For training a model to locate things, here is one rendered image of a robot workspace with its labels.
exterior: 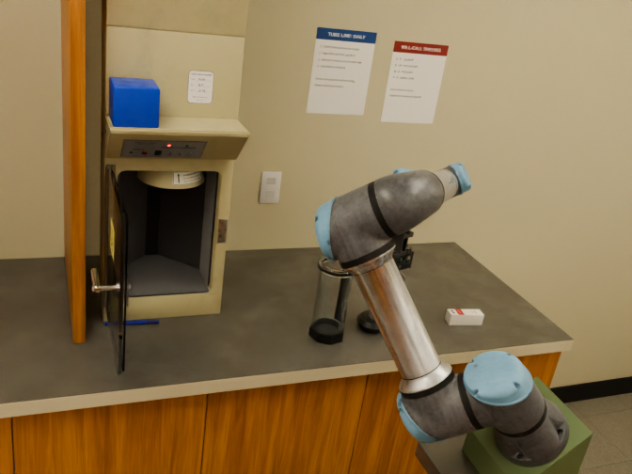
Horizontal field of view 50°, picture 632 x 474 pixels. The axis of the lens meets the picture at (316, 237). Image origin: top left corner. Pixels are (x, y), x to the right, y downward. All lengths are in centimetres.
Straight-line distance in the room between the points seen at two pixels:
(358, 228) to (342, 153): 110
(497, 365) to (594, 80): 171
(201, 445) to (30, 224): 87
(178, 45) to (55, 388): 84
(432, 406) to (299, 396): 57
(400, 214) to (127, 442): 93
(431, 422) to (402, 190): 46
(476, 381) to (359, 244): 35
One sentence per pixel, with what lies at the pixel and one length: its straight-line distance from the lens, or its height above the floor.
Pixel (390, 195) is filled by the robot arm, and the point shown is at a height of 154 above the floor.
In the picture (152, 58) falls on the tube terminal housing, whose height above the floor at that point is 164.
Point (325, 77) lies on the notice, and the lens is 226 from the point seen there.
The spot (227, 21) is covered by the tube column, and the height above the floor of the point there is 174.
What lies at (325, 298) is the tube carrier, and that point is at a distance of 181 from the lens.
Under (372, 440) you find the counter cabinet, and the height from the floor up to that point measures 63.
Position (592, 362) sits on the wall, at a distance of 367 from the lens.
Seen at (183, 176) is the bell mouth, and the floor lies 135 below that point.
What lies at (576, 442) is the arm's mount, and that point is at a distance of 150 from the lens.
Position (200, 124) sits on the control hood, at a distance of 165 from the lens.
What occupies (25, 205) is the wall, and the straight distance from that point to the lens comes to 221.
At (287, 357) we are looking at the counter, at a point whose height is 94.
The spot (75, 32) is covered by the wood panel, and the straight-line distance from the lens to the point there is 154.
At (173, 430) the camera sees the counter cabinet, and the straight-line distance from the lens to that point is 181.
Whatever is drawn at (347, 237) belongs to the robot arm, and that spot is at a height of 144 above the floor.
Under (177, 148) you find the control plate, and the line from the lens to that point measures 165.
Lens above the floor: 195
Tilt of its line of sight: 24 degrees down
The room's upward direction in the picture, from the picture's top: 9 degrees clockwise
